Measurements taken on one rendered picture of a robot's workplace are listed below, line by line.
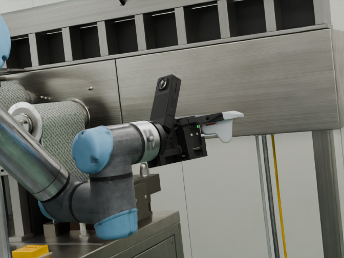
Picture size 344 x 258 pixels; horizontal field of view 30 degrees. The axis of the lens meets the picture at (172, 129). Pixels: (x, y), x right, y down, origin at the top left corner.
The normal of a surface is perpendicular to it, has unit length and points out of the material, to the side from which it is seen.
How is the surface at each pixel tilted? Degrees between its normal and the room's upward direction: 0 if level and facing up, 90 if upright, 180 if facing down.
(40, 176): 106
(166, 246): 90
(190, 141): 82
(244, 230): 90
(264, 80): 90
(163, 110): 62
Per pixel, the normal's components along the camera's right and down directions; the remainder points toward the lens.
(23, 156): 0.47, 0.28
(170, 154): 0.70, -0.18
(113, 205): 0.06, 0.04
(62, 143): 0.89, -0.07
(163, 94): -0.70, -0.37
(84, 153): -0.69, 0.11
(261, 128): -0.44, 0.09
